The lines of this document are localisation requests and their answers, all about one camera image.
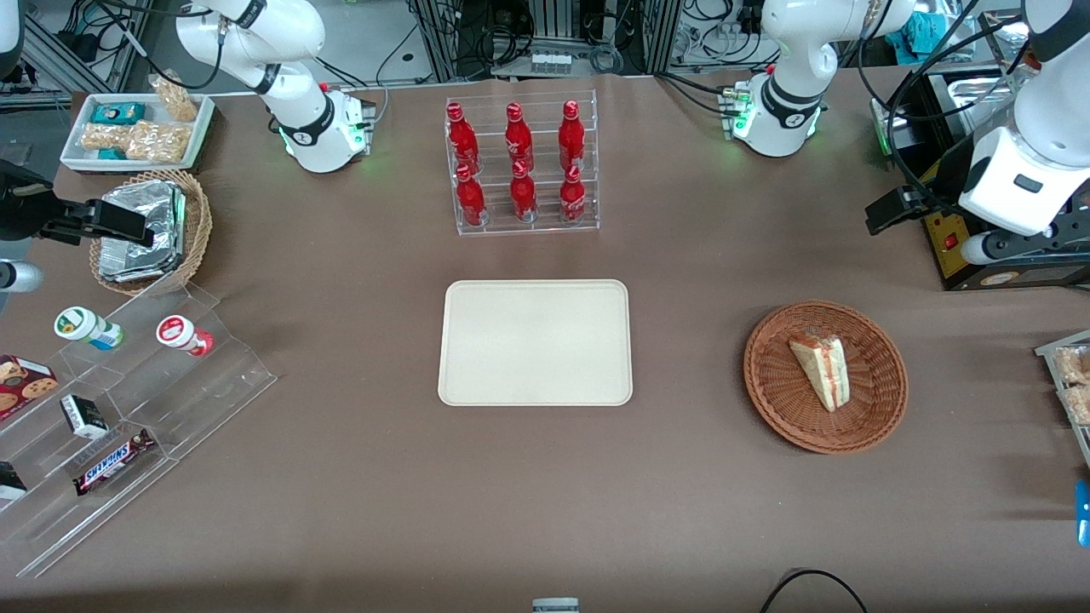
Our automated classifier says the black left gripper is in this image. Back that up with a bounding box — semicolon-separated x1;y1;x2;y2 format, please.
866;129;982;237

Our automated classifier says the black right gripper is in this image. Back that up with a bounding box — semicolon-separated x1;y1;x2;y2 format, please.
0;160;156;249

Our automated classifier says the triangle sandwich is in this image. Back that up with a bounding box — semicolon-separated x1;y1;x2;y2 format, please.
789;332;850;413

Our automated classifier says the white rectangular snack tray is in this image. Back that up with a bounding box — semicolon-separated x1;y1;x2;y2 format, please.
60;92;215;175

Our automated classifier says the light tan wicker basket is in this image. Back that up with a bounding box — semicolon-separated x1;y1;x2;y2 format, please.
89;169;213;297

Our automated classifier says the grey tray with snacks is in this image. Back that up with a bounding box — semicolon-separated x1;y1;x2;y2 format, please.
1035;330;1090;469

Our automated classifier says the brown round wicker basket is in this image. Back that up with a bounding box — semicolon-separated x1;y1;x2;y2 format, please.
743;300;909;455

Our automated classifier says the beige plastic tray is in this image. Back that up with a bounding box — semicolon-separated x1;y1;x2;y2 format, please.
438;279;634;407

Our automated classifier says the aluminium foil container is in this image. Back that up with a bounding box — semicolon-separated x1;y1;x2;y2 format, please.
98;180;187;284

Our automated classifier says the silver device with green light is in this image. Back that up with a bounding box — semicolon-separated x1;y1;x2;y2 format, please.
869;96;904;158

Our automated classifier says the clear bag of peanuts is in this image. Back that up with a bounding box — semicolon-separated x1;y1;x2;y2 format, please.
126;121;190;164
81;123;133;152
149;72;199;123

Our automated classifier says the green lid yogurt cup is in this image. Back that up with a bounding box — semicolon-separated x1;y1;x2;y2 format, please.
54;306;124;352

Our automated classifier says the black yellow control box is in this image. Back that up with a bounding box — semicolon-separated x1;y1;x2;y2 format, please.
915;72;1090;292

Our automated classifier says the red lid yogurt cup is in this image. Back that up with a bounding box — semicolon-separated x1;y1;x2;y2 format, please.
156;315;215;358

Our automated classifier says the red cookie box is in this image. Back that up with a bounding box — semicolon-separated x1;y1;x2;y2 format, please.
0;354;60;422

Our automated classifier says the teal cloth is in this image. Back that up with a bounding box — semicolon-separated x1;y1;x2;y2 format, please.
905;10;959;54

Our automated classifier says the clear acrylic stepped shelf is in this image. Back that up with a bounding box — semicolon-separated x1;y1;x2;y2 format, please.
0;281;278;580

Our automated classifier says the snickers chocolate bar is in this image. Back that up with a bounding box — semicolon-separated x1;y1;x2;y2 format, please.
72;428;157;497

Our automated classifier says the red cola bottle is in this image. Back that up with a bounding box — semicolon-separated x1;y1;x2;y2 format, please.
456;164;488;227
447;102;479;171
559;100;587;171
559;164;588;226
505;102;535;171
510;160;538;224

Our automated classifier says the clear acrylic bottle rack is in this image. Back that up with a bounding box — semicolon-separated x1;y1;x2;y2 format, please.
445;89;600;238

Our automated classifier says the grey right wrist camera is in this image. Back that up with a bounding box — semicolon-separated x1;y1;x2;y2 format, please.
0;260;45;295

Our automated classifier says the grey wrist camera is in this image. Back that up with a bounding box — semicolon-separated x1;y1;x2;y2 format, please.
0;260;45;295
961;228;1061;266

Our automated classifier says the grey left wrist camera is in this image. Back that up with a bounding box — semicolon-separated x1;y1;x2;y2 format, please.
961;228;1061;266

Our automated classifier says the aluminium frame rack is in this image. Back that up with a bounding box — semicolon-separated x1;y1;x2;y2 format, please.
409;0;682;82

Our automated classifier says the black cable loop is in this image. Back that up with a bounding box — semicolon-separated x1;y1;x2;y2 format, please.
760;569;868;613

